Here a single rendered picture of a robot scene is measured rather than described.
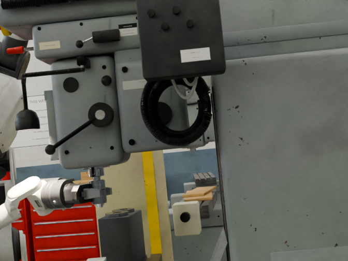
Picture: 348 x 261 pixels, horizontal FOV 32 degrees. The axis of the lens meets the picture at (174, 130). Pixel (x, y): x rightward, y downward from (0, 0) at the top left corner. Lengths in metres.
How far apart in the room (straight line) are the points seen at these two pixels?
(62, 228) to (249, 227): 5.03
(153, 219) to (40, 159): 7.74
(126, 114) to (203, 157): 9.12
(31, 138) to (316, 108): 9.81
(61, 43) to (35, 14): 0.11
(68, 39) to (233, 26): 0.47
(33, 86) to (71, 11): 9.52
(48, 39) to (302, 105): 0.73
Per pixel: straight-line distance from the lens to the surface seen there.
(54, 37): 1.79
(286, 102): 1.62
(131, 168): 3.58
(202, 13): 1.49
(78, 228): 6.49
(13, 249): 2.50
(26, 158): 11.28
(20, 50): 2.03
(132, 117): 1.72
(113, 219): 2.33
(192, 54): 1.48
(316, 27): 1.78
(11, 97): 2.24
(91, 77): 1.77
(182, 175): 10.84
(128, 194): 3.59
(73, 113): 1.77
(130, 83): 1.73
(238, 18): 1.76
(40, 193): 1.96
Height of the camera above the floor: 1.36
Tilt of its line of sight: 1 degrees up
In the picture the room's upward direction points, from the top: 6 degrees counter-clockwise
